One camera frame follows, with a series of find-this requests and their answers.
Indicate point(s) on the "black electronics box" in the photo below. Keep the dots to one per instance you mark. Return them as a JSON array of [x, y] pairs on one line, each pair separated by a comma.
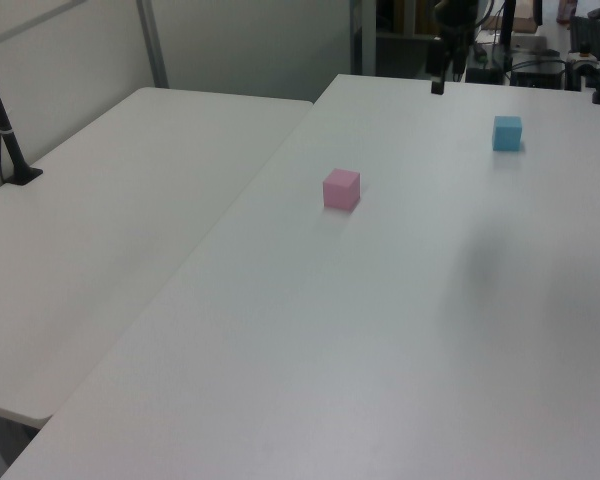
[[485, 75]]

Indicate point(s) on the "blue cube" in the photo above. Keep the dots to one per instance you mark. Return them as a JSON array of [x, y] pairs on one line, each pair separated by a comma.
[[506, 134]]

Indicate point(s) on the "black computer mouse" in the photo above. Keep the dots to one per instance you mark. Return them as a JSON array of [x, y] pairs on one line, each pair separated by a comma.
[[599, 12]]

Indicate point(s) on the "pink cube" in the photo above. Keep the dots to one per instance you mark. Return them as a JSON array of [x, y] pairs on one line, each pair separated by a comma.
[[340, 190]]

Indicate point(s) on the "black camera pole with base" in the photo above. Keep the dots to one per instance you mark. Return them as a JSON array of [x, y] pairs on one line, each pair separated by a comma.
[[2, 125]]

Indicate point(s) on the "emergency stop button box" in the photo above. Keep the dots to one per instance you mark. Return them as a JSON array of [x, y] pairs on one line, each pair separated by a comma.
[[584, 59]]

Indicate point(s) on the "black monitor stand pole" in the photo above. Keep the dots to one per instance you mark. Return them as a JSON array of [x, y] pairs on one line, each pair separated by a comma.
[[508, 25]]

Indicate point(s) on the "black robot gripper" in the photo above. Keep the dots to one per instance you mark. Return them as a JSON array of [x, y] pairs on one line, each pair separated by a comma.
[[455, 12]]

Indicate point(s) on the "brown cardboard box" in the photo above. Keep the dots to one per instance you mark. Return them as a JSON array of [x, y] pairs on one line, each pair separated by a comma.
[[525, 17]]

